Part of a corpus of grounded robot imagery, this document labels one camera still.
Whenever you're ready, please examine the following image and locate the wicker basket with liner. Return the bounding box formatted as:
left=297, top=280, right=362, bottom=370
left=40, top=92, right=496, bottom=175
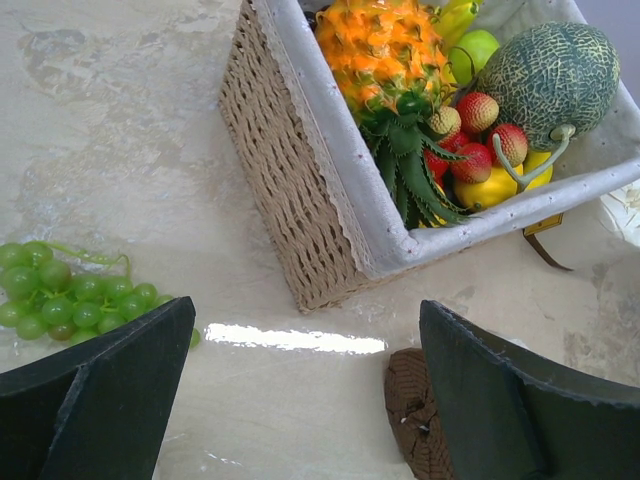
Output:
left=219, top=1, right=639, bottom=311

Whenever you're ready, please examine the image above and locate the yellow banana bunch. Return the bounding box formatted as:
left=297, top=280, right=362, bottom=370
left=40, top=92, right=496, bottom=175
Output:
left=434, top=0, right=483, bottom=52

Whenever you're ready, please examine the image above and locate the green grape bunch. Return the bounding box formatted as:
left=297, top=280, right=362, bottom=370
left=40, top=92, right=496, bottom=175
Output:
left=1, top=241, right=173, bottom=345

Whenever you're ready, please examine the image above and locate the yellow lemon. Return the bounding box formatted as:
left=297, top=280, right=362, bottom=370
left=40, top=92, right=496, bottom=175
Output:
left=453, top=151, right=551, bottom=213

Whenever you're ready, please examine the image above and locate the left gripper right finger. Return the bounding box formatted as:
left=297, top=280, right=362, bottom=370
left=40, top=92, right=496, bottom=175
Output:
left=419, top=300, right=639, bottom=480

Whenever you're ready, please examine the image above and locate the green netted melon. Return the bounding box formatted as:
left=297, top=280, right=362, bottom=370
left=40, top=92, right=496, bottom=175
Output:
left=475, top=21, right=620, bottom=151

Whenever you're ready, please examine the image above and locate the green apple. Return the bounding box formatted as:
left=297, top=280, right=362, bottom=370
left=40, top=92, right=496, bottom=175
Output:
left=449, top=29, right=500, bottom=84

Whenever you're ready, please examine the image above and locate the red lychee cluster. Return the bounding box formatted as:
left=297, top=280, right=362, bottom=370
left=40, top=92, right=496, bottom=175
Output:
left=424, top=92, right=528, bottom=184

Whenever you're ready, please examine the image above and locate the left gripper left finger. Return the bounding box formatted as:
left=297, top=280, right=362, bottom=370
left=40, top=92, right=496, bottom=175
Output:
left=1, top=297, right=196, bottom=480

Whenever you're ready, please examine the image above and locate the orange pineapple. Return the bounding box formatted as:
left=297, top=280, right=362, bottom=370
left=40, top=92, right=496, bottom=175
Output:
left=314, top=1, right=466, bottom=229

